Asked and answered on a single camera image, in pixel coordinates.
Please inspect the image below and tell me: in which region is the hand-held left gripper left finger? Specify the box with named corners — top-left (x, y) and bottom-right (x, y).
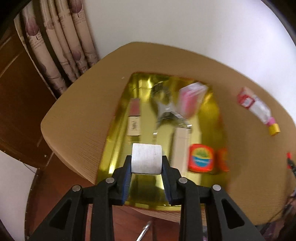
top-left (28, 155), bottom-right (132, 241)

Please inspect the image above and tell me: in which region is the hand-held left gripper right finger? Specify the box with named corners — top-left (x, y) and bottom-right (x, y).
top-left (162, 155), bottom-right (266, 241)

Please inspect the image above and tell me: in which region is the red tin box gold inside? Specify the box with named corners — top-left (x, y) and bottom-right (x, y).
top-left (97, 72), bottom-right (232, 211)

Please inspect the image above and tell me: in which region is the white box with black stripes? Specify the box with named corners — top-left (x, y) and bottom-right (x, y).
top-left (131, 143), bottom-right (163, 175)

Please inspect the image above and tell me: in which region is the cream gold rectangular bar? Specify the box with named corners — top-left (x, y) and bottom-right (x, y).
top-left (170, 127), bottom-right (192, 172)

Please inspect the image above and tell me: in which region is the red rounded box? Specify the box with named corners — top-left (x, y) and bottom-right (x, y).
top-left (187, 143), bottom-right (215, 173)

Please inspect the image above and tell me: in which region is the clear box with pink insert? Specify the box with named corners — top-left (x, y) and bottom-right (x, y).
top-left (178, 82), bottom-right (208, 118)

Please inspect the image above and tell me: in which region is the red cardboard box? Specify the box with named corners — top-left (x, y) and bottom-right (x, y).
top-left (236, 87), bottom-right (257, 109)

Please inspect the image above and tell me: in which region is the small yellow box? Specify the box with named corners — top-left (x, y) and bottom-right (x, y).
top-left (268, 124), bottom-right (281, 136)

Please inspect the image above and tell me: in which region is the clear plastic box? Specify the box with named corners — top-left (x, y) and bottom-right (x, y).
top-left (248, 97), bottom-right (272, 124)

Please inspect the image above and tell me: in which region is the silver metal rod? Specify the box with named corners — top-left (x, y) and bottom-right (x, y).
top-left (136, 221), bottom-right (153, 241)

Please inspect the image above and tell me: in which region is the brown wooden door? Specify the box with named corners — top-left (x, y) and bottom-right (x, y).
top-left (0, 23), bottom-right (58, 168)

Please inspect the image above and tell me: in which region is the beige curtain with leaf print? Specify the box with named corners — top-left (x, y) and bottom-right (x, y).
top-left (14, 0), bottom-right (100, 96)

